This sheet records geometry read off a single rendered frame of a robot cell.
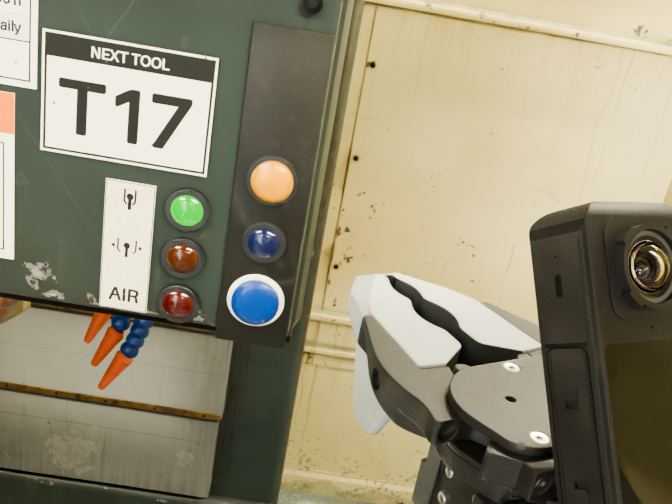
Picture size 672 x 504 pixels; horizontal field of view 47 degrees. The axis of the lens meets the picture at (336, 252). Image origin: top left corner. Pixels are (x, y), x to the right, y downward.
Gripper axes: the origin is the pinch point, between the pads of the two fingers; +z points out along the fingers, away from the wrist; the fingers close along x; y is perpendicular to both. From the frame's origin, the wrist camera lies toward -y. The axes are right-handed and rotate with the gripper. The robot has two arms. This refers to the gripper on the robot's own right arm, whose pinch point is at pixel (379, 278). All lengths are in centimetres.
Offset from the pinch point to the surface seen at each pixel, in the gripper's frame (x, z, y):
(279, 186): 0.5, 12.1, 0.0
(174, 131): -4.8, 15.9, -2.0
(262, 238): 0.1, 12.5, 3.5
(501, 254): 89, 81, 42
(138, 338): -0.4, 33.2, 22.5
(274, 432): 37, 70, 68
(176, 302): -4.1, 14.9, 8.7
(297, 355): 38, 70, 52
